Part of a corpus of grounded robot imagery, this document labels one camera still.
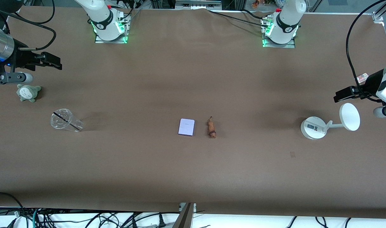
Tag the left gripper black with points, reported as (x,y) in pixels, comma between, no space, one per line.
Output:
(371,84)

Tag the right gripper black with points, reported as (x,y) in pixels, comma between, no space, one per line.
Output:
(22,58)

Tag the brown lion statue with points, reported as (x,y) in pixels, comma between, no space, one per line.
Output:
(211,128)

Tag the small white card box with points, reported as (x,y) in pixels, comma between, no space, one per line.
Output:
(186,127)

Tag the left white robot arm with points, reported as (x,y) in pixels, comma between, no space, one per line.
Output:
(286,22)

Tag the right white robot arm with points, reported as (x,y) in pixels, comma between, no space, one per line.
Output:
(101,19)

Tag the small pink white card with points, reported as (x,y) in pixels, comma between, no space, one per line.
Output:
(363,78)

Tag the grey green plush toy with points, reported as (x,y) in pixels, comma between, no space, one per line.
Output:
(27,92)

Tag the white round-base desk lamp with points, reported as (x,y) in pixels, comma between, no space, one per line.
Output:
(313,128)

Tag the black drinking straw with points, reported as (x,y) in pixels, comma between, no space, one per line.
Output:
(62,118)

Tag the clear plastic cup with lid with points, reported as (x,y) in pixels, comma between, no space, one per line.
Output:
(60,124)

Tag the colourful background toys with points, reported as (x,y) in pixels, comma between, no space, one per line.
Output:
(269,2)

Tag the brown table cover sheet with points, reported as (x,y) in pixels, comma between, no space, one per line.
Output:
(193,79)

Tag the grey background device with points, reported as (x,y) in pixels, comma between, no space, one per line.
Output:
(197,3)

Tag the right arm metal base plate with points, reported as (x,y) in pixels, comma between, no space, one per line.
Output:
(117,39)

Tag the aluminium frame corner profile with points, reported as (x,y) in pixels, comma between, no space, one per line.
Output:
(378,16)

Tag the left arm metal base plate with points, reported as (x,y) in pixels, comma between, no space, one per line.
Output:
(277,45)

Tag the aluminium frame post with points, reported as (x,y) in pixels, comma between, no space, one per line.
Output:
(185,217)

